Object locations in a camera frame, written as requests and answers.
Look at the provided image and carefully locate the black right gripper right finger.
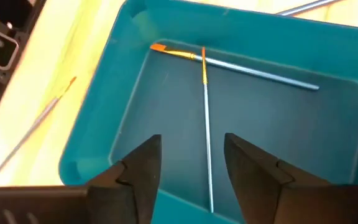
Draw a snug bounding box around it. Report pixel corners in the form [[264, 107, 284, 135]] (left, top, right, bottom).
[[223, 133, 358, 224]]

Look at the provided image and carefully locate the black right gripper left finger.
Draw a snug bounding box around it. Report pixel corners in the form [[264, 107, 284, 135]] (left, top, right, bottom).
[[0, 134, 162, 224]]

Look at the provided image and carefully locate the large blue plastic bin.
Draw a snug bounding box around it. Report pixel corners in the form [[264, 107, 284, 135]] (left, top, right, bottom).
[[58, 0, 358, 224]]

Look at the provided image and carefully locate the black aluminium rig frame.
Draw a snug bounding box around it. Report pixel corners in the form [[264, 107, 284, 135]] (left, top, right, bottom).
[[0, 0, 48, 144]]

